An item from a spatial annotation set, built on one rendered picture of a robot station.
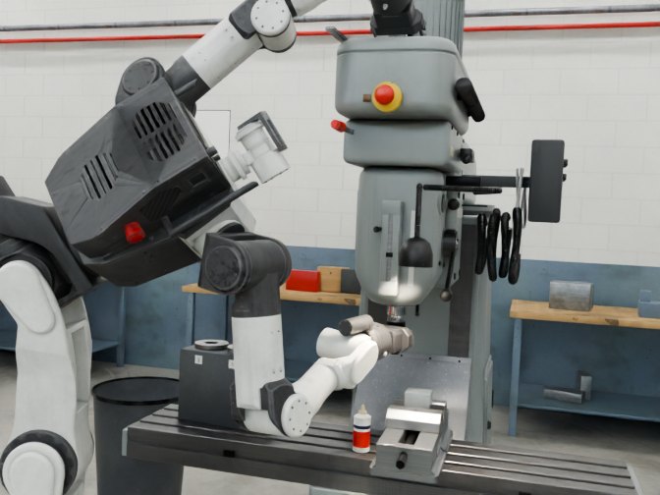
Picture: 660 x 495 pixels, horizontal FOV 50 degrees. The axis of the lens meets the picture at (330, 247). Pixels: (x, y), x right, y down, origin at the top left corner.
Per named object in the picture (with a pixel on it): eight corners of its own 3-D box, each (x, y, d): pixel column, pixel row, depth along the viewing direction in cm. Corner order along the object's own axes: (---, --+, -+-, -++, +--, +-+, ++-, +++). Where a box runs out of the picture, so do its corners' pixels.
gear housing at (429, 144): (449, 165, 154) (452, 119, 153) (340, 163, 161) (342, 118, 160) (463, 175, 186) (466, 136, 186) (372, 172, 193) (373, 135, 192)
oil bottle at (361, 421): (367, 454, 166) (369, 408, 166) (350, 452, 167) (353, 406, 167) (370, 448, 170) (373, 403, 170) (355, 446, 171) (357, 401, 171)
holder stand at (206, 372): (250, 432, 178) (253, 353, 177) (177, 418, 187) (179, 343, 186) (272, 419, 190) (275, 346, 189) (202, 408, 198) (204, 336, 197)
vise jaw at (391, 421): (439, 434, 161) (440, 416, 161) (385, 427, 164) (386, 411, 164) (442, 426, 167) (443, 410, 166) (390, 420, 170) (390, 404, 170)
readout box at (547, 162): (565, 223, 179) (570, 138, 178) (526, 221, 181) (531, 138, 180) (561, 223, 198) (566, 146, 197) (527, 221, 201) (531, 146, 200)
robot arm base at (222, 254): (225, 315, 122) (253, 259, 118) (176, 273, 127) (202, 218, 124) (274, 305, 135) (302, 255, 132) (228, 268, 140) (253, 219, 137)
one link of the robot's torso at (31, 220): (-70, 203, 130) (14, 154, 131) (-37, 204, 143) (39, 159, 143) (14, 333, 132) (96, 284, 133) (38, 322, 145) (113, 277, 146)
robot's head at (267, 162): (251, 189, 138) (290, 166, 138) (224, 143, 137) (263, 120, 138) (252, 190, 145) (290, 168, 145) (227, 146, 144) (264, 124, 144)
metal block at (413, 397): (428, 419, 167) (430, 394, 167) (403, 416, 169) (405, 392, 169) (431, 413, 172) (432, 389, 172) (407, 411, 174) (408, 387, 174)
